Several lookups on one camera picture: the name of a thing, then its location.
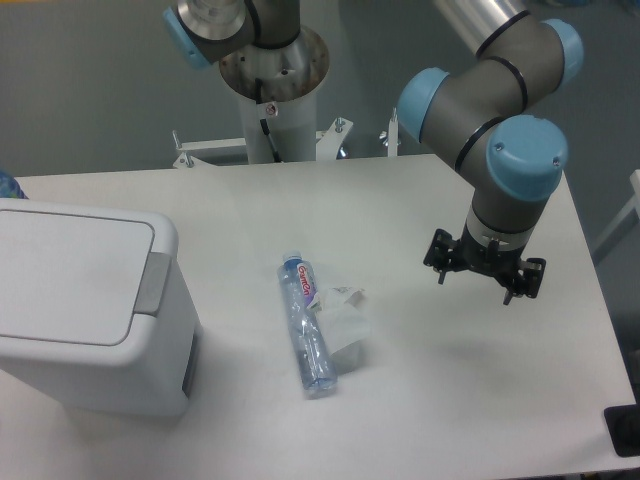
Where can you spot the white pedestal base frame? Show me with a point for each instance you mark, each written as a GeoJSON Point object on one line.
{"type": "Point", "coordinates": [266, 144]}

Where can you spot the white push-lid trash can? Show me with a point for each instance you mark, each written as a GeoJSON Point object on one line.
{"type": "Point", "coordinates": [95, 311]}

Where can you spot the crumpled white tissue paper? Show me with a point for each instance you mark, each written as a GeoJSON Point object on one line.
{"type": "Point", "coordinates": [343, 326]}

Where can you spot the black table clamp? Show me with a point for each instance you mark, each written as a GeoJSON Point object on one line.
{"type": "Point", "coordinates": [623, 426]}

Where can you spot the white frame at right edge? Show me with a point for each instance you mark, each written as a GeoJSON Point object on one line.
{"type": "Point", "coordinates": [621, 224]}

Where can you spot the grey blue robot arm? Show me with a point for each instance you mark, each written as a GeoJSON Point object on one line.
{"type": "Point", "coordinates": [476, 122]}

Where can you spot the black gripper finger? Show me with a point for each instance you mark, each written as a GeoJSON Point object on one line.
{"type": "Point", "coordinates": [445, 255]}
{"type": "Point", "coordinates": [523, 279]}

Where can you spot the clear plastic water bottle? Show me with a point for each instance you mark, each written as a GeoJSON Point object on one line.
{"type": "Point", "coordinates": [298, 288]}

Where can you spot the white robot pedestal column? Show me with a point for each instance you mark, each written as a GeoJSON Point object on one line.
{"type": "Point", "coordinates": [278, 83]}

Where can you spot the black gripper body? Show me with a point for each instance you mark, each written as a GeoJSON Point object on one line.
{"type": "Point", "coordinates": [487, 256]}

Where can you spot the blue patterned object left edge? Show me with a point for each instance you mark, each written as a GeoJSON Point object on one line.
{"type": "Point", "coordinates": [10, 188]}

